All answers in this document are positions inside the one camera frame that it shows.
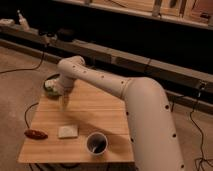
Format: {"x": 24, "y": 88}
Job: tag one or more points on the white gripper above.
{"x": 62, "y": 91}

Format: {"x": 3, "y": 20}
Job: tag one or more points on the red pepper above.
{"x": 34, "y": 134}

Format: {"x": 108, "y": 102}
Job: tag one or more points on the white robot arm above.
{"x": 153, "y": 135}

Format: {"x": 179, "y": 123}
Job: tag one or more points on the white sponge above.
{"x": 68, "y": 131}

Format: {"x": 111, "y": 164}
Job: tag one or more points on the green bowl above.
{"x": 51, "y": 93}

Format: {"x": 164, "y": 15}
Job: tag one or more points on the white block in bowl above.
{"x": 50, "y": 84}

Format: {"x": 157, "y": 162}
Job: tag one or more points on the wooden table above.
{"x": 91, "y": 110}

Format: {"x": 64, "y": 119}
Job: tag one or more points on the black round object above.
{"x": 66, "y": 35}

